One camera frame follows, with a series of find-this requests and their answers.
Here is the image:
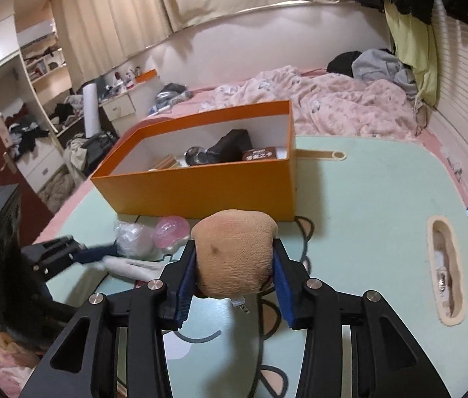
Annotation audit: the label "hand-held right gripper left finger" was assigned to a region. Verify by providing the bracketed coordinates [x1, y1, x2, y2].
[19, 238, 199, 398]

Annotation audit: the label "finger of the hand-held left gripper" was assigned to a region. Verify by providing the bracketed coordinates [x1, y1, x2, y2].
[21, 234, 119, 275]

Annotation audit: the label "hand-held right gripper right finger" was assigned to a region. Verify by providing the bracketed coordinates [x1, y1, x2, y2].
[271, 236, 452, 398]

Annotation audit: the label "white cream tube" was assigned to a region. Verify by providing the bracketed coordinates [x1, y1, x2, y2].
[101, 256, 168, 285]

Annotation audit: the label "beige plush pouch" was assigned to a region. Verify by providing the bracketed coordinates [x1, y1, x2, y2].
[190, 209, 279, 311]

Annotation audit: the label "clear pink jelly item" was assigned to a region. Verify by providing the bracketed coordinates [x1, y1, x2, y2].
[154, 216, 189, 249]

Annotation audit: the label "orange cardboard box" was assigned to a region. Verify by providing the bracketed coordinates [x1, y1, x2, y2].
[90, 99, 298, 222]

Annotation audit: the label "amber perfume bottle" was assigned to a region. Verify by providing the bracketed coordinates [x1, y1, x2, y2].
[147, 154, 185, 171]

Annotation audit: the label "shiny silver bottle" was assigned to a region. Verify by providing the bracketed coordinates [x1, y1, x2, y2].
[184, 146, 210, 166]

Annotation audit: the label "brown card box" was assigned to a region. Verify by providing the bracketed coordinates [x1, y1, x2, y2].
[241, 146, 288, 162]

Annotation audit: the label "black pouch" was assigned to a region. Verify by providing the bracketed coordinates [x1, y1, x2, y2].
[205, 129, 253, 162]

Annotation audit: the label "clear plastic wrap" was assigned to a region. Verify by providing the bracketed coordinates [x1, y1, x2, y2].
[113, 220, 156, 258]

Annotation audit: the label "crumpled clothes on floor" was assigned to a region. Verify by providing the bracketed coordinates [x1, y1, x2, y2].
[39, 133, 119, 212]

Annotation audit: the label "clothes pile on shelf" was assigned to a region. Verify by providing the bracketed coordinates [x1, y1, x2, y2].
[4, 108, 50, 158]

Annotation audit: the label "white paper roll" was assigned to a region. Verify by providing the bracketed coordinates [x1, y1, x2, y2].
[82, 83, 104, 138]

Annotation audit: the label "white nightstand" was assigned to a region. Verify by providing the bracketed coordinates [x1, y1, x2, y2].
[101, 89, 137, 123]

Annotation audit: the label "black and white clothes pile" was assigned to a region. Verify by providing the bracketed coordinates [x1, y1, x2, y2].
[49, 95, 86, 127]

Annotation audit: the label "grey striped cloth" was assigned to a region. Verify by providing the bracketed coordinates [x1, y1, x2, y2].
[153, 83, 193, 110]

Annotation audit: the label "white open shelf unit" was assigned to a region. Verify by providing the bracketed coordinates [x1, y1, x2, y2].
[16, 41, 77, 191]

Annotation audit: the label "mint green folding table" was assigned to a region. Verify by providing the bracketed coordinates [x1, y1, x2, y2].
[139, 64, 442, 150]

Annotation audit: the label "pink floral blanket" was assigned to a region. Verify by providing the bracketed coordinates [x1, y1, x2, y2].
[199, 65, 425, 142]

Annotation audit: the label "white air conditioner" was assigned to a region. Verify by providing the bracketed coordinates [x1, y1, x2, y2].
[15, 20, 58, 46]

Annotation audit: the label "black garment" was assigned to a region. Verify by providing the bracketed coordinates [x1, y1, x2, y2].
[326, 50, 363, 77]

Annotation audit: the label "beige curtains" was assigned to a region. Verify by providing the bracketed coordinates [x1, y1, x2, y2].
[49, 0, 353, 86]

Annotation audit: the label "grey garment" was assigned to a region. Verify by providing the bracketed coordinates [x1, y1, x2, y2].
[351, 48, 419, 100]

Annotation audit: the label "white slatted panel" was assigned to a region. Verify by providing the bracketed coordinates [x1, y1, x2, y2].
[425, 0, 468, 200]

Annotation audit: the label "green cloth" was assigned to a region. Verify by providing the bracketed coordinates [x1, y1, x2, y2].
[383, 0, 439, 110]

